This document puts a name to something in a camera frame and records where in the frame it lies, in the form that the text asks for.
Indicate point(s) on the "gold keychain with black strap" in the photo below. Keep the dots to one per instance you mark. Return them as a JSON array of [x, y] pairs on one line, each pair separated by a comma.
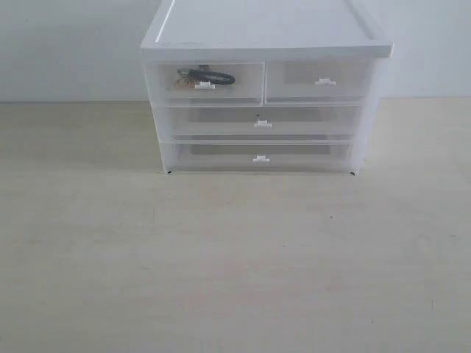
[[202, 77]]

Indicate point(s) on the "white plastic drawer cabinet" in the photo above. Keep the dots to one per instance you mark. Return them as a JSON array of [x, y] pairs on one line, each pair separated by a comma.
[[267, 32]]

